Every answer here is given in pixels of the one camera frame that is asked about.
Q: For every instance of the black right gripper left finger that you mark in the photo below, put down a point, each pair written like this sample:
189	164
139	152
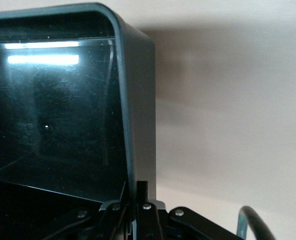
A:
112	217

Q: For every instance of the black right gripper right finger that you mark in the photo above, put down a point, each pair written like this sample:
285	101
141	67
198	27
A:
147	222

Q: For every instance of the black plastic box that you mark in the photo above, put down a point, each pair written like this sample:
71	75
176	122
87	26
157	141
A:
62	112

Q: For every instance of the brown table cover mat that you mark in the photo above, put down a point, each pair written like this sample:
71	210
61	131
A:
225	100

